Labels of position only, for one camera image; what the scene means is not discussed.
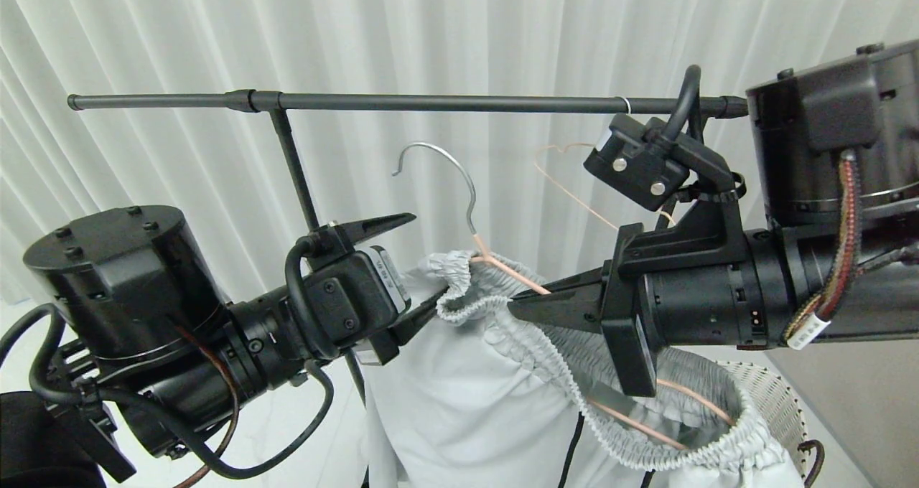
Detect pale grey shorts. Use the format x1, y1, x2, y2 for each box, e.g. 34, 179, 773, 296
359, 250, 805, 488

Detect pink clothes hanger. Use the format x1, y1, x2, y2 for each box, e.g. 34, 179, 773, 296
533, 142, 679, 232
391, 141, 737, 451

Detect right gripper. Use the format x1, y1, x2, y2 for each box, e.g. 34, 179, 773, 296
507, 222, 796, 398

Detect white curtain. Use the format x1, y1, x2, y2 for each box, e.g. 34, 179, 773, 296
0, 0, 919, 374

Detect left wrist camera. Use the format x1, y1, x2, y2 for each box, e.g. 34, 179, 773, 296
305, 222, 411, 360

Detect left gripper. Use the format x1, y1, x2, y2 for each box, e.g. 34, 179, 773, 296
226, 213, 449, 403

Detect white laundry basket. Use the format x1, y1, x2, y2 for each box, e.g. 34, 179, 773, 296
718, 361, 825, 488

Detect black clothes rack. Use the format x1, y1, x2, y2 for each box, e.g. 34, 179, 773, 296
66, 90, 749, 406

